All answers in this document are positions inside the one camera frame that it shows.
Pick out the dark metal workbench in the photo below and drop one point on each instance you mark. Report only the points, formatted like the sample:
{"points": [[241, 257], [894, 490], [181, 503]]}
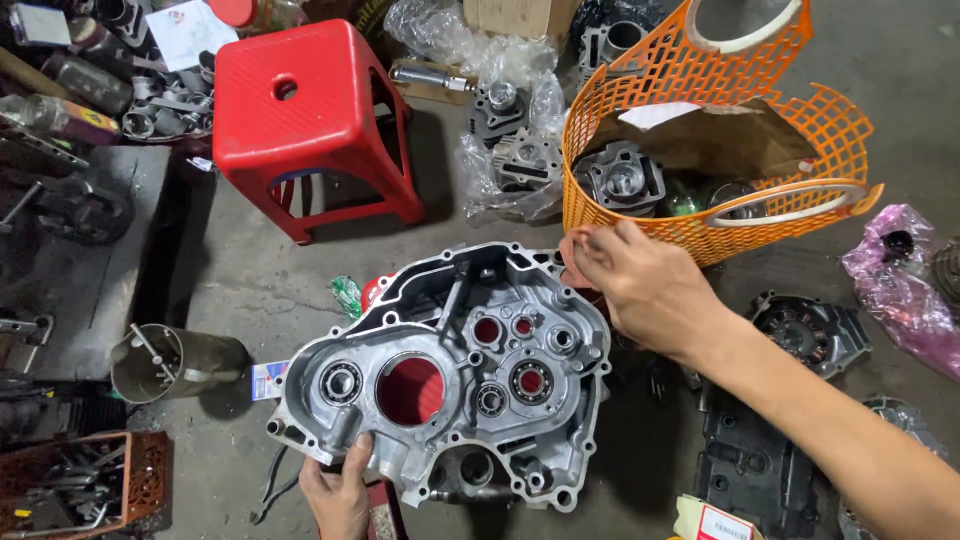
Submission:
{"points": [[67, 255]]}

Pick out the cardboard box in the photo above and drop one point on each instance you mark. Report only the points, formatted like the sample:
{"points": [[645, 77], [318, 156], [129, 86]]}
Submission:
{"points": [[517, 19]]}

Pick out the red plastic stool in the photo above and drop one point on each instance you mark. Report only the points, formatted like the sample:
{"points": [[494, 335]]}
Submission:
{"points": [[307, 112]]}

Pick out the clear plastic bag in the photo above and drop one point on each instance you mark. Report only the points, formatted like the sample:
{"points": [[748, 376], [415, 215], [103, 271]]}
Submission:
{"points": [[495, 105]]}

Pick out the grey engine cylinder block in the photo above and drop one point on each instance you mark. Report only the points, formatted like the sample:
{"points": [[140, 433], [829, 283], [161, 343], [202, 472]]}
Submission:
{"points": [[622, 180]]}

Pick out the orange plastic mesh basket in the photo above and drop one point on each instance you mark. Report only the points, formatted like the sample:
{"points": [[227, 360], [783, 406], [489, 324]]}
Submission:
{"points": [[712, 135]]}

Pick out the white paper sheet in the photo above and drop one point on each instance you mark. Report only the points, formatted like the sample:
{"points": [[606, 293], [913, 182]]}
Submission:
{"points": [[187, 31]]}

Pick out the brown cardboard sheet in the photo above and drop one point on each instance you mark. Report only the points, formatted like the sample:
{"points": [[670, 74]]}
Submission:
{"points": [[697, 139]]}

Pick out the rusty brown tool crate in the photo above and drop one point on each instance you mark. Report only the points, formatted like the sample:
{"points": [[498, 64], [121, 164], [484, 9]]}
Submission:
{"points": [[79, 480]]}

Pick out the silver aluminium engine crankcase half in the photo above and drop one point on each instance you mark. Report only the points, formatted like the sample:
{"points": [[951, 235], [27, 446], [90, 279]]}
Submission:
{"points": [[450, 375]]}

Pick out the grey engine side cover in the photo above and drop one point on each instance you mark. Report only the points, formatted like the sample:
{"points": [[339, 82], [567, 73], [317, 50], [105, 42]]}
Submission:
{"points": [[896, 424]]}

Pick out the person's left hand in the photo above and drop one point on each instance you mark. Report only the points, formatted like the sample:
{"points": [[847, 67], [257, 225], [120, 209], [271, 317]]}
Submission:
{"points": [[337, 499]]}

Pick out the silver finned cylinder head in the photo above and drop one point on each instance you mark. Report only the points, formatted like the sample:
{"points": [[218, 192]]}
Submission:
{"points": [[527, 161]]}

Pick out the silver cylinder with bore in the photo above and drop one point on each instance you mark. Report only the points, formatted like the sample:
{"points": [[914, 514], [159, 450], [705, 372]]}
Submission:
{"points": [[611, 41]]}

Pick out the white red label packet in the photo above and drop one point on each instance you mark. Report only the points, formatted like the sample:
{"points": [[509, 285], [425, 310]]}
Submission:
{"points": [[716, 521]]}

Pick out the grey finned engine cylinder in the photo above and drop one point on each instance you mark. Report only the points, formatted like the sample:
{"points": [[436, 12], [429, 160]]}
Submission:
{"points": [[496, 112]]}

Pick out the chrome metal shaft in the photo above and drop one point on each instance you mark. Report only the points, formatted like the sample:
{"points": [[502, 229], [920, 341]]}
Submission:
{"points": [[431, 77]]}

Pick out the metal can with tools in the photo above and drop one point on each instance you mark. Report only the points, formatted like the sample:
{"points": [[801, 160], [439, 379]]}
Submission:
{"points": [[176, 364]]}

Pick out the person's right fingers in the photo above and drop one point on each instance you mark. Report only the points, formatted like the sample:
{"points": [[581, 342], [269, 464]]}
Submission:
{"points": [[589, 251]]}

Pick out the small blue white carton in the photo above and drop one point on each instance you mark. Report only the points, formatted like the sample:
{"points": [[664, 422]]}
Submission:
{"points": [[268, 379]]}

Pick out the pink plastic bag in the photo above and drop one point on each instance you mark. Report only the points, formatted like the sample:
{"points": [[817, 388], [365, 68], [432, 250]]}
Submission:
{"points": [[900, 292]]}

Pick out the green plastic wrapper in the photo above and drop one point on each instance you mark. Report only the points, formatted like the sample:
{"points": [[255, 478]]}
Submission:
{"points": [[346, 295]]}

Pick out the black engine cover plate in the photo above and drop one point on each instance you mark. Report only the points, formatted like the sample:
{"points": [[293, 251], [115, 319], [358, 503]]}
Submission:
{"points": [[754, 465]]}

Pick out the person's right hand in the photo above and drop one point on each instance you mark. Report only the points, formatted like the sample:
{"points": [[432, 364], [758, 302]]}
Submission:
{"points": [[645, 289]]}

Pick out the dark stator engine cover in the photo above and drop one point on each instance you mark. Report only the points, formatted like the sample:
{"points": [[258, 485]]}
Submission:
{"points": [[810, 334]]}

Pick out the heap of engine parts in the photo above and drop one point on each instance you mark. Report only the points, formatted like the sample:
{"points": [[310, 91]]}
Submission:
{"points": [[112, 75]]}

